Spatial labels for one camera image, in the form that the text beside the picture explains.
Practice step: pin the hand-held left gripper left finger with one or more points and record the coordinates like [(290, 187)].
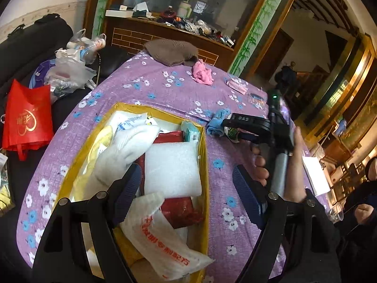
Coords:
[(129, 188)]

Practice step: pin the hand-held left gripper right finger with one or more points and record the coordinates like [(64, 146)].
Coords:
[(247, 195)]

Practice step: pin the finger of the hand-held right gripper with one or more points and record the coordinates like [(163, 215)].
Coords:
[(249, 138), (244, 121)]

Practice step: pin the white green-print packet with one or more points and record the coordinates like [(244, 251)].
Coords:
[(231, 134)]

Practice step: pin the blue cloth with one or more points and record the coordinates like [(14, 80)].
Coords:
[(218, 122)]

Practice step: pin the white cloth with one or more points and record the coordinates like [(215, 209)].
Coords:
[(123, 153)]

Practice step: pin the yellow cardboard box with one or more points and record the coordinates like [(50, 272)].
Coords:
[(203, 212)]

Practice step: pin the white foam sheet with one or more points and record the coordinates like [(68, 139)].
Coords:
[(172, 168)]

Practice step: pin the yellow plastic bag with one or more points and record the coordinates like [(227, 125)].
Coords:
[(6, 196), (101, 143)]

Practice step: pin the red foil bag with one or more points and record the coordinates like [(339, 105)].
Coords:
[(179, 209)]

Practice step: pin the teal wet wipes pack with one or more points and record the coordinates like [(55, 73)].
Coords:
[(190, 131)]

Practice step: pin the white orange-print plastic bag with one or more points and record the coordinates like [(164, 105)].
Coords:
[(165, 241)]

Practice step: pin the white blue-print packet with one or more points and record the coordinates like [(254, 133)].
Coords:
[(132, 123)]

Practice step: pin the person's right hand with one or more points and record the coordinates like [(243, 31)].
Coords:
[(298, 168)]

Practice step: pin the small blue packet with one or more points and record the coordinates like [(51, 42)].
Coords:
[(258, 98)]

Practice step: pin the purple floral tablecloth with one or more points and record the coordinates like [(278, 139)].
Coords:
[(218, 100)]

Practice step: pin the pink flat packet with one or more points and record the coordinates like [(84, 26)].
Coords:
[(237, 86)]

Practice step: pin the pink cloth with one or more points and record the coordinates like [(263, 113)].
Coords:
[(203, 72)]

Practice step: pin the brown knit hat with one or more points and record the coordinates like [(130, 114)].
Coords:
[(170, 51)]

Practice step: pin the wooden glass-front cabinet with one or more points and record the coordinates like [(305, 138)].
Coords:
[(206, 11)]

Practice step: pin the red shopping bag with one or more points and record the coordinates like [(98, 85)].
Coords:
[(28, 118)]

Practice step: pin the white jug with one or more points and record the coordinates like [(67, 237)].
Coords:
[(184, 9)]

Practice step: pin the black sofa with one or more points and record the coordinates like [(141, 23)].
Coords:
[(112, 60)]

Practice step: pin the clear plastic bags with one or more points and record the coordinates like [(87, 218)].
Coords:
[(73, 67)]

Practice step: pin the flat white box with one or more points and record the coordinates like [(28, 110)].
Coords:
[(118, 13)]

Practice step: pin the black long bag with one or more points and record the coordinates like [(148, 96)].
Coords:
[(32, 41)]

